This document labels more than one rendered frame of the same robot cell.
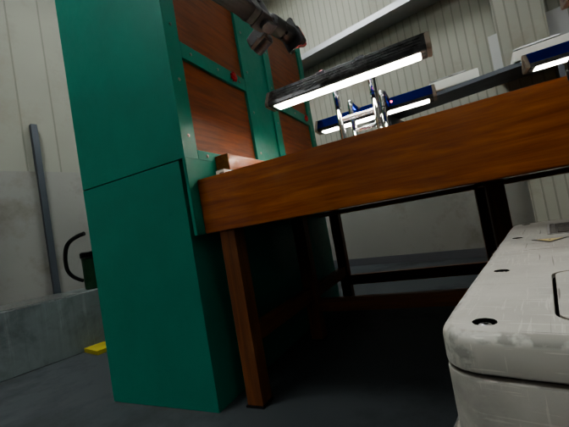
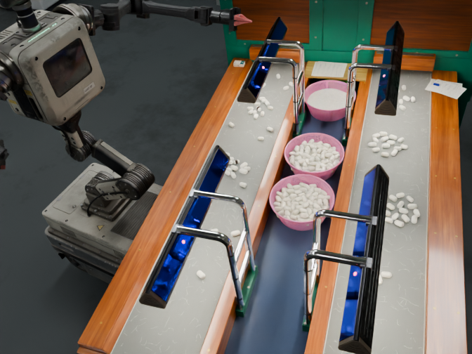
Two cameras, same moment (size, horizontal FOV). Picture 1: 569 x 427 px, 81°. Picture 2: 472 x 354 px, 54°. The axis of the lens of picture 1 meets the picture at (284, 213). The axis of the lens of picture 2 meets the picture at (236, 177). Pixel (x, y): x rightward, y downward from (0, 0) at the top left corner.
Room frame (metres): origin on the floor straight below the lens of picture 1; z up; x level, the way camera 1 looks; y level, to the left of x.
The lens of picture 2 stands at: (0.91, -2.16, 2.20)
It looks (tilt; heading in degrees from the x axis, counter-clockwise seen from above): 45 degrees down; 87
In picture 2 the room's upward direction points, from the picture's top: 9 degrees counter-clockwise
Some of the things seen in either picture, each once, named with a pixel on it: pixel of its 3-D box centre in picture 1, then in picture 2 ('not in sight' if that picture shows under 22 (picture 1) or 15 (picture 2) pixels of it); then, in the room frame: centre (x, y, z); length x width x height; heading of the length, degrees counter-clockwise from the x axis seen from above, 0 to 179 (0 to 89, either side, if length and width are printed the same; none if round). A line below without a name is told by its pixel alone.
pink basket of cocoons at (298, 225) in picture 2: not in sight; (301, 204); (1.22, -0.91, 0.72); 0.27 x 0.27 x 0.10
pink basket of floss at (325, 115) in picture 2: not in sight; (329, 102); (1.54, -0.26, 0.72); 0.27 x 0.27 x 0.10
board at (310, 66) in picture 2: not in sight; (336, 70); (1.64, -0.07, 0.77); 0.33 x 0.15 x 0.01; 154
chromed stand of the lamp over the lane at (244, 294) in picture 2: not in sight; (219, 253); (0.86, -1.20, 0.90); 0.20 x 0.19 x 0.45; 64
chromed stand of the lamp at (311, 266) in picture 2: not in sight; (336, 276); (1.22, -1.38, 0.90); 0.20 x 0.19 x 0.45; 64
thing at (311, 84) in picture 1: (340, 74); (264, 55); (1.21, -0.29, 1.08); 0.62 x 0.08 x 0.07; 64
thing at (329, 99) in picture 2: not in sight; (329, 103); (1.54, -0.26, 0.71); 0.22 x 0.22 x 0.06
